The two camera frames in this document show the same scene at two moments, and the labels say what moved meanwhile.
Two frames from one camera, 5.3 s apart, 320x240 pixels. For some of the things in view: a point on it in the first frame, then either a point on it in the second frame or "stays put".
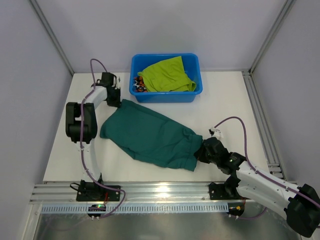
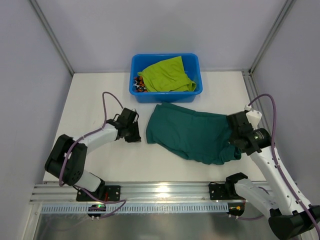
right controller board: x=236 y=208 stays put
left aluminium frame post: x=53 y=35 stays put
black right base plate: x=219 y=191 stays put
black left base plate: x=90 y=191 stays put
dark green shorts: x=159 y=140 -> x=202 y=137
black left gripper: x=113 y=99 -> x=133 y=132
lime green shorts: x=169 y=75 stays put
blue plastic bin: x=193 y=63 stays put
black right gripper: x=204 y=152 -> x=238 y=131
